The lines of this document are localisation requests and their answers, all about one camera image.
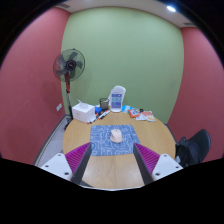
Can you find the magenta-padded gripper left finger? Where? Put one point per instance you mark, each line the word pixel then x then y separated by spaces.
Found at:
pixel 58 165

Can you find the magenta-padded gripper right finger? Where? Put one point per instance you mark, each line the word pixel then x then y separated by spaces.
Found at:
pixel 163 166

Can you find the cream computer mouse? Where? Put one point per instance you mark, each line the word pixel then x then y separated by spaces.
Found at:
pixel 116 136

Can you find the blue patterned mouse pad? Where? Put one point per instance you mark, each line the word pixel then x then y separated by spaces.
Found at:
pixel 100 140

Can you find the black office chair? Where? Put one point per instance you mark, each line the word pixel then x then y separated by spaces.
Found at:
pixel 195 146

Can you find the orange snack packet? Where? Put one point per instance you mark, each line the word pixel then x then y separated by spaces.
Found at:
pixel 150 116

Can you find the white snack packet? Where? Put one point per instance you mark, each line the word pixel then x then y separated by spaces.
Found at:
pixel 142 117

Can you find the red-capped whiteboard marker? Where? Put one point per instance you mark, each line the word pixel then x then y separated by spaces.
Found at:
pixel 93 119

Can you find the white tissue box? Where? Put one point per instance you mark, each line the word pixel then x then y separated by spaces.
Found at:
pixel 83 112

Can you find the red snack packet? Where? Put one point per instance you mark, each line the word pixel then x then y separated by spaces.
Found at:
pixel 134 112

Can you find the small blue box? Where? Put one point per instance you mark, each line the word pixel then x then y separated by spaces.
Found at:
pixel 98 110

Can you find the blue snack packet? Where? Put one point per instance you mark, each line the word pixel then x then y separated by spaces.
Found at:
pixel 125 108

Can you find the dark mesh pen cup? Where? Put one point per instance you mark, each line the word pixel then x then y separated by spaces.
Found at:
pixel 104 104

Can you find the black standing fan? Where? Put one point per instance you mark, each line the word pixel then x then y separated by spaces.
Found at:
pixel 69 65

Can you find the round ceiling light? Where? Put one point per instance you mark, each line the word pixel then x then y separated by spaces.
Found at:
pixel 171 8

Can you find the white wall socket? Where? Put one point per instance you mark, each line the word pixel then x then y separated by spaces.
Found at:
pixel 59 107

